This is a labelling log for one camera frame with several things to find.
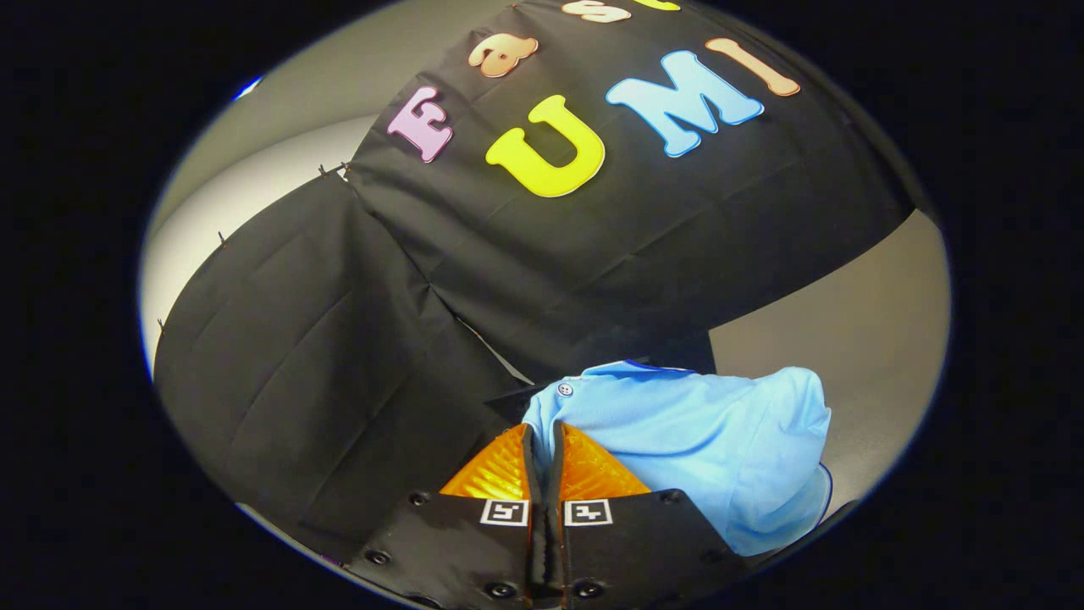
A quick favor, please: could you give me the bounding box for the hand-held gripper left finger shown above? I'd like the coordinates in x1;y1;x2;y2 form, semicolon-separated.
343;424;548;610

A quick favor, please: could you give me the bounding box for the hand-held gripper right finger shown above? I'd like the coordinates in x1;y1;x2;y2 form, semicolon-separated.
546;421;751;610

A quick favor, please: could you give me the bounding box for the light blue polo shirt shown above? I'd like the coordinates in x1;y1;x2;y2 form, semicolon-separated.
521;360;835;557

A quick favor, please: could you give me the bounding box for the black backdrop cloth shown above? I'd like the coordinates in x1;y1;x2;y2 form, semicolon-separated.
152;0;920;564

